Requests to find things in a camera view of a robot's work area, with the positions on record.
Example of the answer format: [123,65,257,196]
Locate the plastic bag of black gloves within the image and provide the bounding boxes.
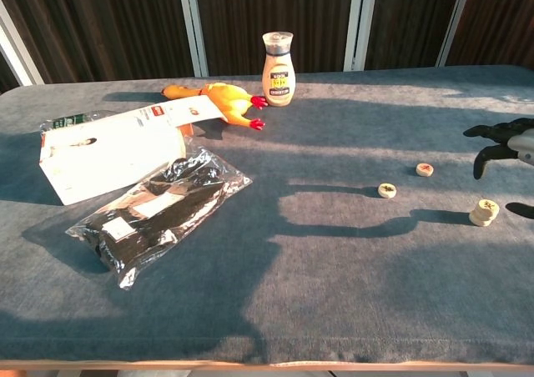
[65,145,254,291]

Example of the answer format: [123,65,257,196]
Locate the white carton box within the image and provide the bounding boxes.
[38,95,222,206]

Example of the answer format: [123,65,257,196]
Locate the yellow rubber chicken toy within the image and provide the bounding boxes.
[161,82,269,132]

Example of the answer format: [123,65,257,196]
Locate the beige sauce bottle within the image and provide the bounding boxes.
[261,31,297,108]

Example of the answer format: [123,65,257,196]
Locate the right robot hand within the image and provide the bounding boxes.
[462,117,534,220]

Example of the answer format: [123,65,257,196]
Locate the dark ribbed partition panel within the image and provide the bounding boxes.
[194,0,356,78]
[0,0,196,94]
[445,0,534,68]
[365,0,465,72]

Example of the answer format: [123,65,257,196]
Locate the white partition post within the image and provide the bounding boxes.
[176,0,209,78]
[0,0,45,87]
[343,0,379,72]
[435,0,476,68]

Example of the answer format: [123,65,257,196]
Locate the green label water bottle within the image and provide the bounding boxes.
[40,109,118,134]

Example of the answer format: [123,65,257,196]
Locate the blue grey table cloth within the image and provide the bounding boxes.
[0,63,534,365]

